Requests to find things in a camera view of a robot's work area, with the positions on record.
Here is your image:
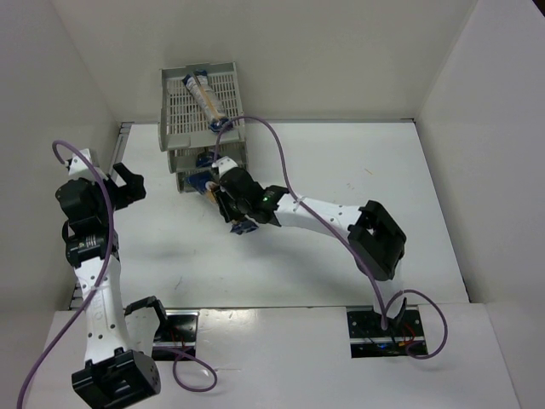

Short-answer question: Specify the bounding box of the pasta bag blue yellow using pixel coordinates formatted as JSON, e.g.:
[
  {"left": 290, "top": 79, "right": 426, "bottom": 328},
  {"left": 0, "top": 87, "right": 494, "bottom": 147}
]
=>
[{"left": 182, "top": 70, "right": 230, "bottom": 134}]

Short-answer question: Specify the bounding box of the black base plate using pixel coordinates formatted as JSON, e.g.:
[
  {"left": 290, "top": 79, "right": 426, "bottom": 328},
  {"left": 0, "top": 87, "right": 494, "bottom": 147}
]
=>
[
  {"left": 152, "top": 309, "right": 199, "bottom": 362},
  {"left": 347, "top": 308, "right": 428, "bottom": 359}
]

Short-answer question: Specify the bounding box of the pasta bag label side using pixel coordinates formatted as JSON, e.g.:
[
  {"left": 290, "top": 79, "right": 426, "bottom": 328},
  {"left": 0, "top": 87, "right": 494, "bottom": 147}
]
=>
[{"left": 196, "top": 152, "right": 215, "bottom": 169}]

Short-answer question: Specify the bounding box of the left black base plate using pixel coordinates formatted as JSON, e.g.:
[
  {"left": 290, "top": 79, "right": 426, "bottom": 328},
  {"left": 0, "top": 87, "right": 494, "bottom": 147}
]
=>
[{"left": 152, "top": 309, "right": 199, "bottom": 362}]

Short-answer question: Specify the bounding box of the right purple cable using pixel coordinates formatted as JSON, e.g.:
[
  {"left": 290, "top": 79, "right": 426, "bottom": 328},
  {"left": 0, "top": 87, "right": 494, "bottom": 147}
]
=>
[{"left": 212, "top": 114, "right": 448, "bottom": 361}]

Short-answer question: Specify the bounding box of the grey three-tier shelf tray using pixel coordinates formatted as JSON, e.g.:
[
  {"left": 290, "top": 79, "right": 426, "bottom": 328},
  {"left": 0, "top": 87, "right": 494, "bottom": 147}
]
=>
[{"left": 158, "top": 62, "right": 244, "bottom": 193}]

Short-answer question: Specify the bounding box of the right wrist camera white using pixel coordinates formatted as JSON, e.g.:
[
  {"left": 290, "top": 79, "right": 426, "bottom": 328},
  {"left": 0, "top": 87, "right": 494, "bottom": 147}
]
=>
[{"left": 211, "top": 156, "right": 238, "bottom": 178}]

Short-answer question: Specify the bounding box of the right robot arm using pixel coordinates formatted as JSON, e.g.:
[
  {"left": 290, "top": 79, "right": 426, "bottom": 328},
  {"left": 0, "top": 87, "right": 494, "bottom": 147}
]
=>
[{"left": 212, "top": 162, "right": 406, "bottom": 326}]

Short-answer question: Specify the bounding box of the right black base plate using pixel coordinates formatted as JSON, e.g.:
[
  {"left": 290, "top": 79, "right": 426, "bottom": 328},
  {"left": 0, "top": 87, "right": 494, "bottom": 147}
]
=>
[{"left": 347, "top": 308, "right": 428, "bottom": 359}]

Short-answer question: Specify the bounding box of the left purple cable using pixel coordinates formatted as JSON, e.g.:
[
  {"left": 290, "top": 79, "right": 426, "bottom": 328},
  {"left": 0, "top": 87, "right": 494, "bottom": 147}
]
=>
[{"left": 15, "top": 139, "right": 218, "bottom": 409}]

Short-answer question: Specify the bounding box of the purple cable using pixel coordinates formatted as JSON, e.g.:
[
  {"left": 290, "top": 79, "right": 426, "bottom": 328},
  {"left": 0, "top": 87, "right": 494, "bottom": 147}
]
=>
[
  {"left": 15, "top": 139, "right": 218, "bottom": 409},
  {"left": 212, "top": 114, "right": 448, "bottom": 361}
]

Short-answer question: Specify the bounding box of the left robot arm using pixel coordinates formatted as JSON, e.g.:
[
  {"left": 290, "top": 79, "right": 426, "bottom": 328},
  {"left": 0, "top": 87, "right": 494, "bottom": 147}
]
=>
[{"left": 55, "top": 158, "right": 167, "bottom": 408}]

